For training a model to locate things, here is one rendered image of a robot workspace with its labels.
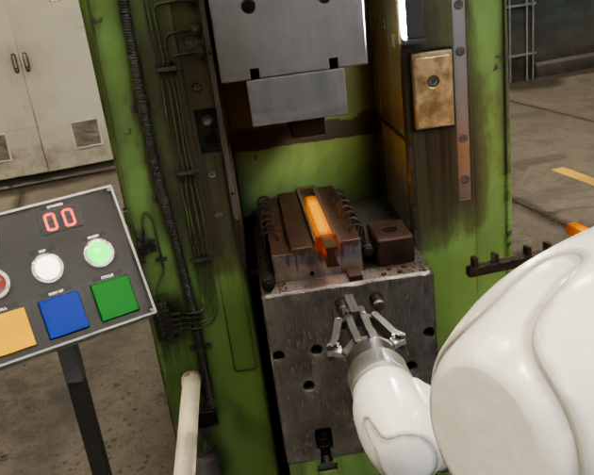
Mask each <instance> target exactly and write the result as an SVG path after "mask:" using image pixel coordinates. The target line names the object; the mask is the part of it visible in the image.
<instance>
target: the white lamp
mask: <svg viewBox="0 0 594 475"><path fill-rule="evenodd" d="M59 271H60V264H59V263H58V261H57V260H56V259H55V258H54V257H51V256H46V257H43V258H41V259H40V260H39V261H38V262H37V264H36V272H37V274H38V275H39V276H40V277H41V278H43V279H53V278H55V277H56V276H57V275H58V274H59Z"/></svg>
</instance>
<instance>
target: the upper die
mask: <svg viewBox="0 0 594 475"><path fill-rule="evenodd" d="M329 66H330V69H329V70H322V71H316V72H308V73H301V74H288V75H281V76H275V77H268V78H260V77H259V75H258V72H257V69H256V68H255V69H250V74H251V80H247V81H244V84H245V90H246V96H247V101H248V106H249V110H250V115H251V121H252V126H253V127H257V126H263V125H270V124H277V123H289V122H297V121H303V120H310V119H317V118H323V117H330V116H337V115H343V114H348V105H347V94H346V85H345V74H344V68H338V67H337V66H336V65H334V64H333V63H332V62H331V61H329Z"/></svg>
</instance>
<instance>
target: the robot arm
mask: <svg viewBox="0 0 594 475"><path fill-rule="evenodd" d="M344 299H345V307H346V308H342V317H343V319H342V318H335V322H334V328H333V333H332V338H331V340H330V341H329V343H328V344H327V345H326V350H327V358H328V360H330V361H332V360H335V359H336V358H337V357H340V358H342V361H343V362H344V363H346V364H347V365H348V368H349V370H348V375H347V378H348V384H349V387H350V389H351V393H352V398H353V402H354V403H353V415H354V421H355V427H356V431H357V434H358V437H359V440H360V442H361V444H362V447H363V449H364V451H365V452H366V454H367V455H368V457H369V459H370V461H371V463H372V464H373V465H374V467H375V468H376V469H377V470H378V471H379V472H380V473H381V474H382V475H435V473H436V472H437V471H439V472H442V473H445V474H448V475H594V226H593V227H591V228H589V229H586V230H585V231H583V232H581V233H579V234H577V235H575V236H573V237H570V238H568V239H566V240H564V241H562V242H560V243H558V244H556V245H554V246H552V247H551V248H550V249H548V250H546V251H544V252H542V253H541V254H538V255H536V256H535V257H533V258H531V259H529V260H528V261H526V262H524V263H523V264H521V265H520V266H518V267H517V268H515V269H514V270H512V271H511V272H510V273H508V274H507V275H506V276H505V277H504V278H502V279H501V280H500V281H499V282H497V283H496V284H495V285H494V286H493V287H492V288H491V289H490V290H489V291H488V292H487V293H486V294H484V295H483V296H482V297H481V298H480V299H479V300H478V301H477V302H476V303H475V304H474V305H473V307H472V308H471V309H470V311H469V312H468V313H467V314H466V315H465V317H464V318H463V319H462V320H461V321H460V322H459V323H458V324H457V326H456V327H455V328H454V330H453V331H452V333H451V334H450V336H449V337H448V339H447V341H446V342H445V344H444V345H443V347H442V348H441V350H440V352H439V354H438V356H437V359H436V362H435V365H434V368H433V373H432V380H431V385H428V384H426V383H425V382H423V381H421V380H420V379H418V378H413V376H412V374H411V373H410V371H409V369H408V367H407V365H406V363H405V361H404V359H403V358H402V357H401V356H400V355H399V354H398V353H396V351H395V349H397V348H399V349H405V348H406V342H405V333H403V332H401V331H399V330H396V329H395V328H394V327H393V326H392V325H391V324H390V323H389V322H388V321H387V320H386V319H384V318H383V317H382V316H381V315H380V314H379V313H378V312H375V311H374V312H371V314H367V312H366V311H365V309H364V306H362V305H360V306H357V304H356V301H355V298H354V295H353V294H347V295H344ZM359 326H361V330H363V332H364V335H365V336H360V333H359V331H357V328H356V327H359ZM343 329H346V330H347V333H348V335H349V338H350V342H349V343H348V344H347V345H346V346H345V347H344V348H343V349H342V348H341V341H342V335H343ZM375 330H376V331H377V332H378V333H379V334H380V335H381V336H379V335H378V334H376V332H375Z"/></svg>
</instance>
